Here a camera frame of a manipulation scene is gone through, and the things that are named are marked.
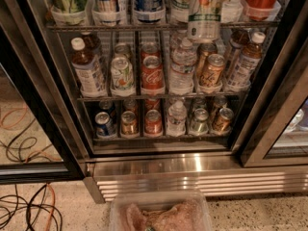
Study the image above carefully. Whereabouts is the red can bottom shelf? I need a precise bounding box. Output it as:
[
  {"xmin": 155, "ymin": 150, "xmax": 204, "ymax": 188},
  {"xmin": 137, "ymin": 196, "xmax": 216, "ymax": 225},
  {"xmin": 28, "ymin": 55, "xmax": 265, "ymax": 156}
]
[{"xmin": 145, "ymin": 110, "xmax": 162, "ymax": 135}]

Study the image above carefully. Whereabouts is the water bottle middle shelf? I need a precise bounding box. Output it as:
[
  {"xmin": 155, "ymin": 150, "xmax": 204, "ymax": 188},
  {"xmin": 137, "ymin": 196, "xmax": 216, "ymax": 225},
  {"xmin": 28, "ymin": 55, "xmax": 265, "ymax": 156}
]
[{"xmin": 169, "ymin": 38, "xmax": 197, "ymax": 94}]

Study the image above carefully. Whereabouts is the Coca-Cola can middle shelf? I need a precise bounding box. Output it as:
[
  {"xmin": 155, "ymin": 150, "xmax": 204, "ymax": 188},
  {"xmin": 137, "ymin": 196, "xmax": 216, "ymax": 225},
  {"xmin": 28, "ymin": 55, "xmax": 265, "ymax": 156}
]
[{"xmin": 141, "ymin": 56, "xmax": 163, "ymax": 90}]

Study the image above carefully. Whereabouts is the water bottle shelf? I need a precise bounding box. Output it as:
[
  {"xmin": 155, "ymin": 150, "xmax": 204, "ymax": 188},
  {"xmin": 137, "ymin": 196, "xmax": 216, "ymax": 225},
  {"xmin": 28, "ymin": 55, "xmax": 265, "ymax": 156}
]
[
  {"xmin": 169, "ymin": 38, "xmax": 197, "ymax": 94},
  {"xmin": 221, "ymin": 0, "xmax": 244, "ymax": 23},
  {"xmin": 167, "ymin": 100, "xmax": 187, "ymax": 137}
]

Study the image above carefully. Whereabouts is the clear plastic food container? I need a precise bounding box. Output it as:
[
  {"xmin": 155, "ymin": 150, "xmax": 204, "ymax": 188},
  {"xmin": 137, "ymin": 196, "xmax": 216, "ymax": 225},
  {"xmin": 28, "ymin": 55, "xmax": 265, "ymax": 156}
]
[{"xmin": 109, "ymin": 190, "xmax": 214, "ymax": 231}]

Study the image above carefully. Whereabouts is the tea bottle middle left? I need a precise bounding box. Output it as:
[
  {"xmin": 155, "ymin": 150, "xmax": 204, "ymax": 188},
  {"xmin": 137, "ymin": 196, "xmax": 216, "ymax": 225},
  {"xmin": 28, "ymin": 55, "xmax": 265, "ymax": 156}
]
[{"xmin": 71, "ymin": 38, "xmax": 106, "ymax": 97}]

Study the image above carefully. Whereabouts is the fridge left glass door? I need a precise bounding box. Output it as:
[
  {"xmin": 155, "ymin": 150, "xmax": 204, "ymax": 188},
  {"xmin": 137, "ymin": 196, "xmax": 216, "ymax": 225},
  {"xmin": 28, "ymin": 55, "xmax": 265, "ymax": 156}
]
[{"xmin": 0, "ymin": 0, "xmax": 87, "ymax": 184}]

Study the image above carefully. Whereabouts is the tea bottle middle right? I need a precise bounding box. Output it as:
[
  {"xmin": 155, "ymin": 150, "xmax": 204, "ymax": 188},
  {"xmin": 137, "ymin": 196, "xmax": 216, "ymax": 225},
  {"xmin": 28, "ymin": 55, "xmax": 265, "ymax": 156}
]
[{"xmin": 226, "ymin": 32, "xmax": 266, "ymax": 87}]

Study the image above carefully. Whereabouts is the fridge glass door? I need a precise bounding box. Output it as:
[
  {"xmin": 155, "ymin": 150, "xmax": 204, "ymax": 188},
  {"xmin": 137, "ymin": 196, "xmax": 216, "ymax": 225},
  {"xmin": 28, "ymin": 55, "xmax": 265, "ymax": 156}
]
[
  {"xmin": 0, "ymin": 0, "xmax": 87, "ymax": 184},
  {"xmin": 233, "ymin": 2, "xmax": 308, "ymax": 167}
]

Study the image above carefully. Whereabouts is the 7up can middle shelf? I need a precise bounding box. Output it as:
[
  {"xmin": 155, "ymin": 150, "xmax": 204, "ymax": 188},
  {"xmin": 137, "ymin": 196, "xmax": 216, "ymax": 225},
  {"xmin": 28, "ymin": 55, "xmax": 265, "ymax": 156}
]
[{"xmin": 111, "ymin": 56, "xmax": 134, "ymax": 90}]

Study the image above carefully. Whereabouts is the blue can bottom shelf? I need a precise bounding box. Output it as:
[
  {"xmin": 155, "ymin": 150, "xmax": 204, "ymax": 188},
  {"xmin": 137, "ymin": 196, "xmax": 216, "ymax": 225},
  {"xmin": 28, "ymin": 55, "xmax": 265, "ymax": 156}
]
[{"xmin": 95, "ymin": 112, "xmax": 116, "ymax": 138}]

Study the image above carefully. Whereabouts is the tea bottle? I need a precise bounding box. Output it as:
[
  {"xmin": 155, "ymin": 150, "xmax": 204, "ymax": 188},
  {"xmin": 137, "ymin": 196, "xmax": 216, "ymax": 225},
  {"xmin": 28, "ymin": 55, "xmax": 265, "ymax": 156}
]
[
  {"xmin": 226, "ymin": 32, "xmax": 266, "ymax": 87},
  {"xmin": 71, "ymin": 38, "xmax": 106, "ymax": 97}
]

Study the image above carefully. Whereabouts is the orange can bottom shelf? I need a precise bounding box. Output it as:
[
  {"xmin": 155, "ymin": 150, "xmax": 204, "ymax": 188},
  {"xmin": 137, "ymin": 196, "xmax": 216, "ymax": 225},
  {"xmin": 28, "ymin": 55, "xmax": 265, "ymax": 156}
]
[{"xmin": 212, "ymin": 108, "xmax": 234, "ymax": 134}]

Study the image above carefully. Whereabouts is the green can bottom shelf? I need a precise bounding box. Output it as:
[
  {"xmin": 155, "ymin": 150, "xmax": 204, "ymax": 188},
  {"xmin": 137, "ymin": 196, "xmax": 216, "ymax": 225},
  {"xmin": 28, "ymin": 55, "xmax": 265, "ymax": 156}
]
[{"xmin": 190, "ymin": 108, "xmax": 209, "ymax": 135}]

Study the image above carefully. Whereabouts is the gold can bottom shelf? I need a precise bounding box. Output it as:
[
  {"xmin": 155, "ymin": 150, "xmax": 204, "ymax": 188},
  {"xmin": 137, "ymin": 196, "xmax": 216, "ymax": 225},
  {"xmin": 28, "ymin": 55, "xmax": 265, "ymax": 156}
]
[{"xmin": 121, "ymin": 111, "xmax": 139, "ymax": 135}]

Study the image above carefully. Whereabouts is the black floor cable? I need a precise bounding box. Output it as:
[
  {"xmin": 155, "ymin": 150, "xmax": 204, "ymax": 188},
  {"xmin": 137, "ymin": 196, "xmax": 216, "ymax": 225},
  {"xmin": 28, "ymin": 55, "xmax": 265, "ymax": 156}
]
[{"xmin": 0, "ymin": 183, "xmax": 64, "ymax": 231}]

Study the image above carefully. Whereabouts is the orange floor cable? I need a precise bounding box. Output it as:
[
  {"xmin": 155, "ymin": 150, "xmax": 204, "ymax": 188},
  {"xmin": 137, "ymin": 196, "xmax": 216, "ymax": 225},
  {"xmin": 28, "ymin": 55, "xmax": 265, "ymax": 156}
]
[{"xmin": 43, "ymin": 183, "xmax": 57, "ymax": 231}]

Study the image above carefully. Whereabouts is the orange LaCroix can middle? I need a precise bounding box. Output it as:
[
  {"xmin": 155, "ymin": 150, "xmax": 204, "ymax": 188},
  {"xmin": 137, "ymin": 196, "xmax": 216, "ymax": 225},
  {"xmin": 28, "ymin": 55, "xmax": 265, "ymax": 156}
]
[{"xmin": 199, "ymin": 54, "xmax": 225, "ymax": 88}]

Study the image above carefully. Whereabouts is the water bottle bottom shelf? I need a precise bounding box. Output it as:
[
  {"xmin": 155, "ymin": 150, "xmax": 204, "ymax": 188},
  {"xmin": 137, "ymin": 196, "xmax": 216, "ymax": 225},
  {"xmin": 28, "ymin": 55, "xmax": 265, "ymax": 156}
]
[{"xmin": 167, "ymin": 100, "xmax": 187, "ymax": 137}]

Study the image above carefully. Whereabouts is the water bottle top shelf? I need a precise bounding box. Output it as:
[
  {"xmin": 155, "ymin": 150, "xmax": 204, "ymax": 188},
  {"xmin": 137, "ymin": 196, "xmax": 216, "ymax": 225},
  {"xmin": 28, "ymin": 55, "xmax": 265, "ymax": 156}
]
[{"xmin": 221, "ymin": 0, "xmax": 244, "ymax": 23}]

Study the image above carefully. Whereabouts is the fridge right glass door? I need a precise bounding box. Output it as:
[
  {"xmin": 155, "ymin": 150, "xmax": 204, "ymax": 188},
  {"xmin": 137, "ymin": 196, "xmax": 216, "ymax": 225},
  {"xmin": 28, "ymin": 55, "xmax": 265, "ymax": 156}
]
[{"xmin": 233, "ymin": 2, "xmax": 308, "ymax": 167}]

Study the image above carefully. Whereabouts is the stainless fridge bottom grille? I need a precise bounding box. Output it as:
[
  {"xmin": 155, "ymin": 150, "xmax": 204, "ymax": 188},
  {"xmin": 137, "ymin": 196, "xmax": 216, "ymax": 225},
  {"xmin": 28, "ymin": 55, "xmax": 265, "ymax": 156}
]
[{"xmin": 84, "ymin": 153, "xmax": 308, "ymax": 203}]

